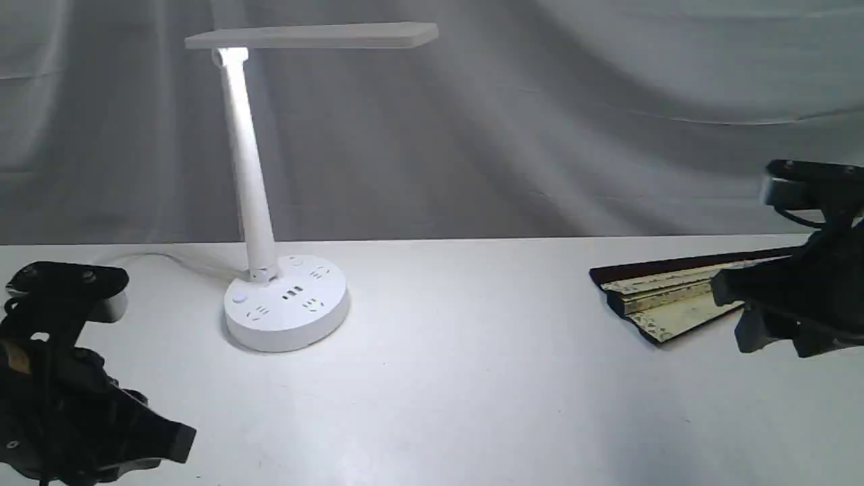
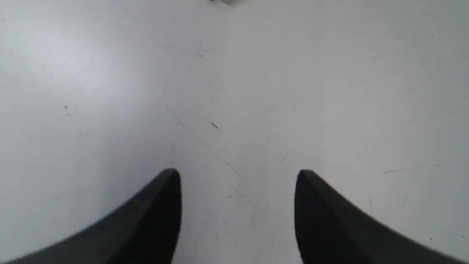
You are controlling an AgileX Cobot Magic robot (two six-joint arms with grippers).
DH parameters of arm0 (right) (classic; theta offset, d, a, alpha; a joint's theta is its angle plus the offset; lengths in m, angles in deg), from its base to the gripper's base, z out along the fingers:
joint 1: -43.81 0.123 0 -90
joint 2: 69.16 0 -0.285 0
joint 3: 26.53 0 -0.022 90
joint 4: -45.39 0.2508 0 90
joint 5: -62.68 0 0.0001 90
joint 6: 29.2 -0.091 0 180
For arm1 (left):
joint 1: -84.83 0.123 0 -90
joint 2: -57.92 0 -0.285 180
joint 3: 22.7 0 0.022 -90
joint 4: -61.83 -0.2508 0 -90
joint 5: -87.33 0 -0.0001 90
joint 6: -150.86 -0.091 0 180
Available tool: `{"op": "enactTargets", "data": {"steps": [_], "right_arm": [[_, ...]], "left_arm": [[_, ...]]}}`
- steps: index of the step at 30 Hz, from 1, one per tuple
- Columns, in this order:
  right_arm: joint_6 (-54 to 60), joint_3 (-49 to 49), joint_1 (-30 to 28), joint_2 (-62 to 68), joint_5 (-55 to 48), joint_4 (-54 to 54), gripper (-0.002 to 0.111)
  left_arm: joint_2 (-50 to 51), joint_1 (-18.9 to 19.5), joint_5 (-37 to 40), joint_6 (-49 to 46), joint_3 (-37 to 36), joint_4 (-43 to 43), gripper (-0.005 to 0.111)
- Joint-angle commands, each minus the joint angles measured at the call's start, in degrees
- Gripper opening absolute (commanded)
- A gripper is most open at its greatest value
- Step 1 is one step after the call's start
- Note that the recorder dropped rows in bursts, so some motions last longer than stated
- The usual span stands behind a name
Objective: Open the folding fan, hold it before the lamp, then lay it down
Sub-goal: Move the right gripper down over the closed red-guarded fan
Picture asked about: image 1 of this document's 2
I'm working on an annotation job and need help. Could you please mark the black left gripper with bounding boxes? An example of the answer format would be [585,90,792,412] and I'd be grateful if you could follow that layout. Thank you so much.
[2,340,197,483]

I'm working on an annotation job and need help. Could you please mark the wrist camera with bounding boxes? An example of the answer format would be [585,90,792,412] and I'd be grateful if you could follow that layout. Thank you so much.
[760,159,863,231]
[1,261,130,348]

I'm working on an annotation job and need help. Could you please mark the white desk lamp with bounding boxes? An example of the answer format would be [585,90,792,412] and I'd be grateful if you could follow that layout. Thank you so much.
[184,22,440,353]

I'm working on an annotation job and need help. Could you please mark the grey backdrop cloth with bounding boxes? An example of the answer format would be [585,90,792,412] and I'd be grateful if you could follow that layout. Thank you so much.
[1,1,863,245]

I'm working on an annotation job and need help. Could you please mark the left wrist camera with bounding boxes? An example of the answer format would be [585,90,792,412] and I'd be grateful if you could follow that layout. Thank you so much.
[1,261,130,348]

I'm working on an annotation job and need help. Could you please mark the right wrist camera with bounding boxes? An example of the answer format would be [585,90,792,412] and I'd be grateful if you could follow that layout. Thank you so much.
[760,159,863,231]

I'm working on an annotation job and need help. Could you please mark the folding paper fan maroon ribs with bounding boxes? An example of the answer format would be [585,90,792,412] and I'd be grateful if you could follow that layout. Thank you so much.
[589,247,795,346]

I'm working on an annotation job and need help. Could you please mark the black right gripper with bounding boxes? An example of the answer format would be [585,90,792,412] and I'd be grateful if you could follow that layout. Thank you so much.
[710,222,862,354]

